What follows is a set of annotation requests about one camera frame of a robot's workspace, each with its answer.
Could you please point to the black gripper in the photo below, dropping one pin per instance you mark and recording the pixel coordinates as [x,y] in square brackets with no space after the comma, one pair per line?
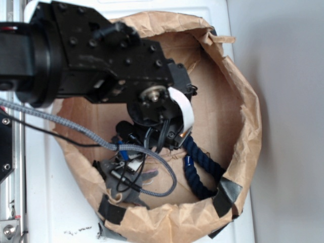
[159,129]

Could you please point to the aluminium rail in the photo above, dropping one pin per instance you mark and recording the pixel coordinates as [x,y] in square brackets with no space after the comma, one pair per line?
[13,184]

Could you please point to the black tape piece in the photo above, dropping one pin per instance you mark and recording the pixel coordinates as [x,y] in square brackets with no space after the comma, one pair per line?
[112,213]
[227,194]

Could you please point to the black tape piece left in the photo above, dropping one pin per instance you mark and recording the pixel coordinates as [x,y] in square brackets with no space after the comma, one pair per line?
[112,213]

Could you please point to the grey plush toy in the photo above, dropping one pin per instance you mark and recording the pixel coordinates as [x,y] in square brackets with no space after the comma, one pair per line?
[123,185]

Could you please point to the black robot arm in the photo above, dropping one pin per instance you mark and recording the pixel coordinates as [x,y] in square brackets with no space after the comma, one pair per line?
[67,50]

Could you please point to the black tape piece right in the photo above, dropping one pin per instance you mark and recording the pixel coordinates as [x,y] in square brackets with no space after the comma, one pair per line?
[227,194]

